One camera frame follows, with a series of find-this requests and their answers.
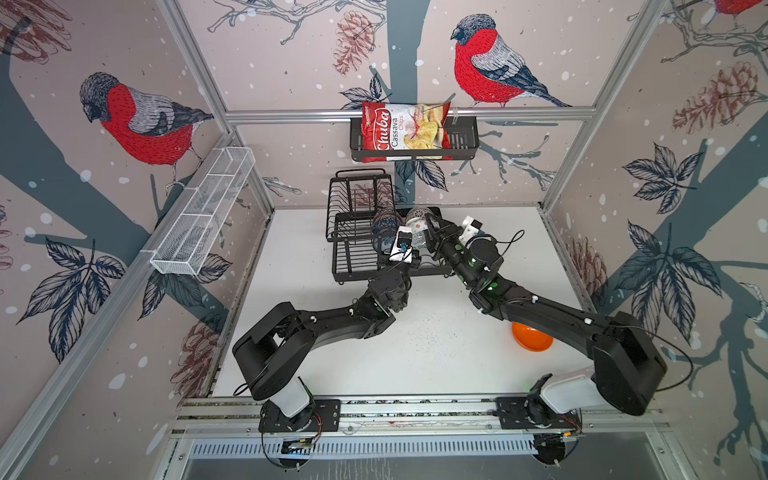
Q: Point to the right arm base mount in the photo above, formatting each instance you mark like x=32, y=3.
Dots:
x=519, y=413

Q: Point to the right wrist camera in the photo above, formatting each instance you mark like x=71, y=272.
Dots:
x=470, y=228

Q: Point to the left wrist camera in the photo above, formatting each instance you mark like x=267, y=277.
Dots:
x=402, y=246

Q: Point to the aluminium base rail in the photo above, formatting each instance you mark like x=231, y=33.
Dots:
x=410, y=414

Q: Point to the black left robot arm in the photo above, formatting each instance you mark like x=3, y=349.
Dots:
x=270, y=353

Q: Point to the blue floral ceramic bowl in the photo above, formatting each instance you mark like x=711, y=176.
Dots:
x=384, y=244

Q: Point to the black wall shelf basket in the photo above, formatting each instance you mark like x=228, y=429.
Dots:
x=462, y=134

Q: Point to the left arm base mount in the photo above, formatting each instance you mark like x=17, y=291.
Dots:
x=318, y=416

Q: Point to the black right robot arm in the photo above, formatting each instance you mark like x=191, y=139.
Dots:
x=627, y=367

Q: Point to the red cassava chips bag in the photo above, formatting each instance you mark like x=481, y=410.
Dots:
x=393, y=127

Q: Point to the green patterned ceramic bowl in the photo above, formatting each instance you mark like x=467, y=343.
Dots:
x=416, y=220

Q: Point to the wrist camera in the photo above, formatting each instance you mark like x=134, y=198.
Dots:
x=470, y=228
x=402, y=246

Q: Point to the blue triangle patterned bowl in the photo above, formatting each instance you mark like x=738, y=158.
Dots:
x=386, y=222

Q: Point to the white wire mesh shelf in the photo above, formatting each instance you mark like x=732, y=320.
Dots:
x=189, y=241

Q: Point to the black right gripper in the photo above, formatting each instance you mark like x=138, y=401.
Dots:
x=442, y=240

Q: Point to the black wire dish rack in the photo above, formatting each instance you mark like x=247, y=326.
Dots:
x=362, y=223

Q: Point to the orange plastic bowl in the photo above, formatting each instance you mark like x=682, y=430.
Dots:
x=531, y=339

